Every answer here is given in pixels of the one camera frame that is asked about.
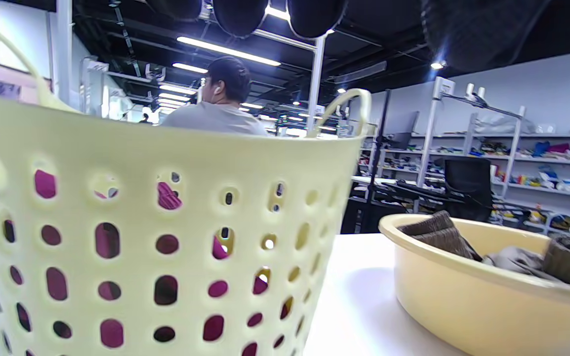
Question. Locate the white support post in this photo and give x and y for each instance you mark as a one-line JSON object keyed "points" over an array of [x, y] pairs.
{"points": [[315, 84]]}

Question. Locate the white metal shelf rack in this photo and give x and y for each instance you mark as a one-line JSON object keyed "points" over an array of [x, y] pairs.
{"points": [[552, 160]]}

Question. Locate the black office chair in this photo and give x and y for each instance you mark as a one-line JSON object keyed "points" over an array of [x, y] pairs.
{"points": [[468, 183]]}

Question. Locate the brown shorts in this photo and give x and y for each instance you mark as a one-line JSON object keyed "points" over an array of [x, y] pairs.
{"points": [[438, 235]]}

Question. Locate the maroon shorts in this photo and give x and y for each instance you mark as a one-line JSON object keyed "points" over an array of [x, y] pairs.
{"points": [[107, 240]]}

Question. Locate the person's left hand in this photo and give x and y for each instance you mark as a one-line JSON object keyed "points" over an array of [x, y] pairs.
{"points": [[240, 15]]}

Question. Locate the yellow plastic basin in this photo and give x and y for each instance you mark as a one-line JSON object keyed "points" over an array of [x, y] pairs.
{"points": [[463, 306]]}

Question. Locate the yellow perforated plastic basket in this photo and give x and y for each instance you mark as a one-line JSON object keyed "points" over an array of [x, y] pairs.
{"points": [[141, 148]]}

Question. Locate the black tripod stand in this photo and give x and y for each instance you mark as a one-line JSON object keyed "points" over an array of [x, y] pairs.
{"points": [[378, 148]]}

